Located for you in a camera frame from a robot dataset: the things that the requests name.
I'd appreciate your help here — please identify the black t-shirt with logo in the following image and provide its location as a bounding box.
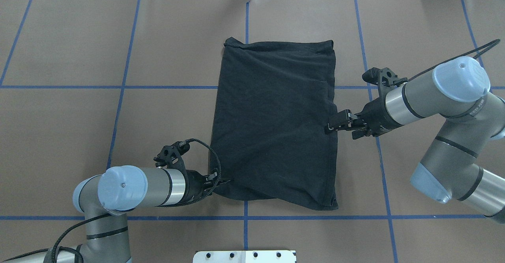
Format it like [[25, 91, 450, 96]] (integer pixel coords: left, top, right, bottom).
[[210, 38, 339, 210]]

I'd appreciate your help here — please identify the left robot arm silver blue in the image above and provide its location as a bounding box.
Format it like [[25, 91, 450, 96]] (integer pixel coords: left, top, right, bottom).
[[6, 165, 230, 263]]

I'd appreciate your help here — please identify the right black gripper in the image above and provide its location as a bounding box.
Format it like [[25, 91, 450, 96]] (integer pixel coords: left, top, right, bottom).
[[324, 99, 395, 139]]

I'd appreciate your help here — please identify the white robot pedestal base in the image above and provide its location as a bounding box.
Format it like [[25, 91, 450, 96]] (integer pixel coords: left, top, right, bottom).
[[193, 249, 297, 263]]

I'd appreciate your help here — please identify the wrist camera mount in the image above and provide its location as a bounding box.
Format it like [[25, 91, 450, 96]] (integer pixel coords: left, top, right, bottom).
[[153, 141, 191, 174], [361, 67, 409, 98]]

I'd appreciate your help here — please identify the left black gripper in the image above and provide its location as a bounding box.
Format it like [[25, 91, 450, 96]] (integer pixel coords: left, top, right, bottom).
[[183, 169, 233, 204]]

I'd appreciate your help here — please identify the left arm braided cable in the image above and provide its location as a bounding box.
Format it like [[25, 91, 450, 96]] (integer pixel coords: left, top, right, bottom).
[[43, 138, 222, 263]]

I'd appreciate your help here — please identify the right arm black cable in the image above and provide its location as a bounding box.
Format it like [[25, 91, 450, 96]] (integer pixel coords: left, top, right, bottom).
[[408, 39, 501, 83]]

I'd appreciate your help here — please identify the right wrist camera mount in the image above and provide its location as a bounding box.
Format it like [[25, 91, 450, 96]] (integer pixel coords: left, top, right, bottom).
[[361, 67, 409, 98]]

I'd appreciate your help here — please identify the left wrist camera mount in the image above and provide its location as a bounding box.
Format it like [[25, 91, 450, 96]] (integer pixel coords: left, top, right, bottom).
[[153, 141, 191, 174]]

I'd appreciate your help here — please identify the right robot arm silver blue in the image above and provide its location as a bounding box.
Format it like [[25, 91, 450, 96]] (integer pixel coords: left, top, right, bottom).
[[325, 56, 505, 224]]

